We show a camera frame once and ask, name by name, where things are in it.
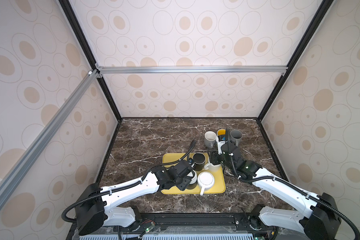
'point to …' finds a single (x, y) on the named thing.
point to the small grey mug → (210, 138)
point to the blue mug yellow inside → (222, 132)
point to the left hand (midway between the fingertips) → (188, 177)
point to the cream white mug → (216, 168)
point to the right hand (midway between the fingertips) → (212, 150)
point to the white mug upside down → (205, 180)
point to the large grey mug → (235, 136)
